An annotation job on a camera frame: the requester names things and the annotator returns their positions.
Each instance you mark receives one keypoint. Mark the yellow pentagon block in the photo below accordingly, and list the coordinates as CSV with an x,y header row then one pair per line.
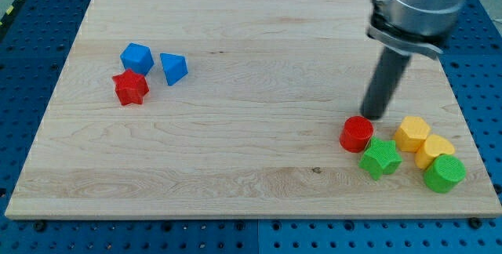
x,y
411,133

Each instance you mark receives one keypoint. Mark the red cylinder block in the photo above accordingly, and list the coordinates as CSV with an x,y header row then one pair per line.
x,y
356,133

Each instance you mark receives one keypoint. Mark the red star block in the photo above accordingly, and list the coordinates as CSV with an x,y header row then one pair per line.
x,y
130,87

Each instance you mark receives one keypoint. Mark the blue triangular block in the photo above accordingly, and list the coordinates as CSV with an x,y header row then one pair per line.
x,y
174,67

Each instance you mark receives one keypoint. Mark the light wooden board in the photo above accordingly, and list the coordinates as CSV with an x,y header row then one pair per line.
x,y
251,132

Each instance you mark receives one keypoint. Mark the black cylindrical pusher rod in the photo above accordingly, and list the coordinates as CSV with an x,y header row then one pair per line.
x,y
385,80

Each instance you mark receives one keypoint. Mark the green star block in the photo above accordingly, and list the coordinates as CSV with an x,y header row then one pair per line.
x,y
380,158

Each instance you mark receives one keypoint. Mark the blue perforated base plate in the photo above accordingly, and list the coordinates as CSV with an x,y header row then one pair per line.
x,y
33,52

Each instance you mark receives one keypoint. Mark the yellow heart block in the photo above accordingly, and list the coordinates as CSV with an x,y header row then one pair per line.
x,y
434,146

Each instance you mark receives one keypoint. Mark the blue cube block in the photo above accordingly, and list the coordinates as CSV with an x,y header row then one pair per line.
x,y
138,58

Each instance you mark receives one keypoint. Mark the green cylinder block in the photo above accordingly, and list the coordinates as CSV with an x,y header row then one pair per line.
x,y
445,172

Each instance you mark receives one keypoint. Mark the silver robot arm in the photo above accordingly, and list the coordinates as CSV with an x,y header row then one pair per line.
x,y
405,28

